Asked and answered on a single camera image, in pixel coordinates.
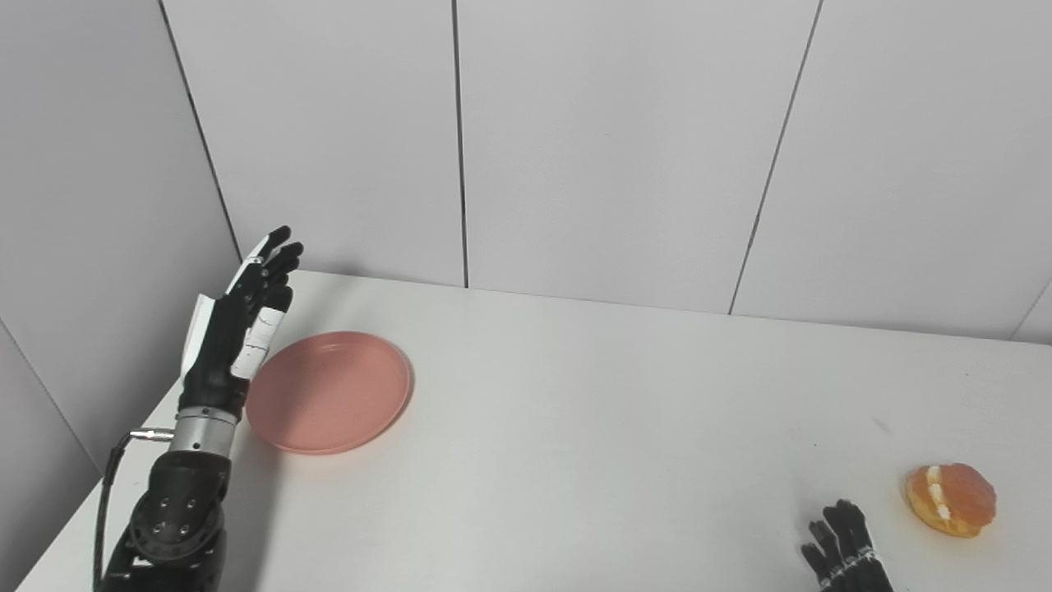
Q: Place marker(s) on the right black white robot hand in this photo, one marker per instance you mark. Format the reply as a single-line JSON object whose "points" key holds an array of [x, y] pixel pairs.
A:
{"points": [[846, 551]]}

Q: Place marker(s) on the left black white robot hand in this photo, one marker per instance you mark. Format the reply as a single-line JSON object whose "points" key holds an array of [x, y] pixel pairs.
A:
{"points": [[238, 329]]}

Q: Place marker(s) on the pink round plate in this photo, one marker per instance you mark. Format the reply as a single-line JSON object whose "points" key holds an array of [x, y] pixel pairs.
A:
{"points": [[329, 393]]}

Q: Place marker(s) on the cream puff pastry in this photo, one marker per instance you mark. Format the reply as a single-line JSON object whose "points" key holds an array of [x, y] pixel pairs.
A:
{"points": [[952, 498]]}

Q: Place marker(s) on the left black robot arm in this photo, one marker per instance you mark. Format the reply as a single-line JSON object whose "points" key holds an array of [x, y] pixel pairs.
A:
{"points": [[177, 510]]}

